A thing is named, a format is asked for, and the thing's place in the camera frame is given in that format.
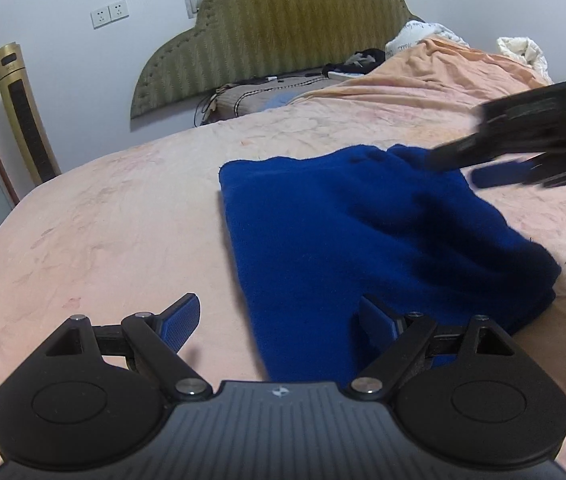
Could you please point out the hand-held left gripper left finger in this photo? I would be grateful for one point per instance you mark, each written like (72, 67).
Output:
(178, 325)

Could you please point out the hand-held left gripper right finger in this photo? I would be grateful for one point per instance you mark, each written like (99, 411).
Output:
(378, 322)

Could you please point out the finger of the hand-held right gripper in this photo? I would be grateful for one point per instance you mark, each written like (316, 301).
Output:
(463, 152)
(503, 174)

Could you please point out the blue sweater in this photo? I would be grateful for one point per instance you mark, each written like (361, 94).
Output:
(353, 240)

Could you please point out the peach blanket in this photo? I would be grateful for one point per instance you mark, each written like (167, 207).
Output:
(443, 75)

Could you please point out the pink bed sheet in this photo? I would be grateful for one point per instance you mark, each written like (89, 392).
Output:
(113, 240)

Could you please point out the white quilt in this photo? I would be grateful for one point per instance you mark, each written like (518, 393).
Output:
(415, 35)

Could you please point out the black cloth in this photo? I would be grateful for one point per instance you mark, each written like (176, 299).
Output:
(363, 57)

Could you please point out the white remote control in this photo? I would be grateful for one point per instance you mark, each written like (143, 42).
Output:
(344, 75)

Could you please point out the brown patterned pillow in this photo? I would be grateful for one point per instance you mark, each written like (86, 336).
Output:
(258, 97)

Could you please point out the olive padded headboard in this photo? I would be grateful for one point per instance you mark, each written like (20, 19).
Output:
(273, 35)

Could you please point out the gold tower fan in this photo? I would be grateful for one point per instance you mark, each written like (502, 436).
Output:
(25, 110)

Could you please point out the white wall socket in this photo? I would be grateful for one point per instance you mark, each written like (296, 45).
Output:
(118, 10)
(100, 17)

